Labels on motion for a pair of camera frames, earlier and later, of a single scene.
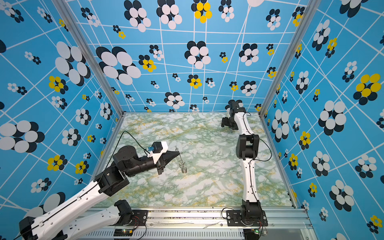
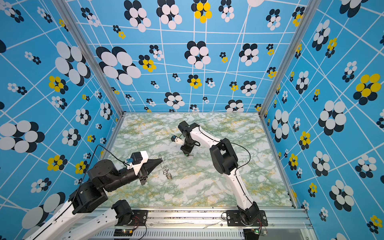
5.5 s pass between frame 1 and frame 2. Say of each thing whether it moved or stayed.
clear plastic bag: moved
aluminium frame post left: stayed
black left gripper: moved
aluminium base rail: stayed
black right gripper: moved
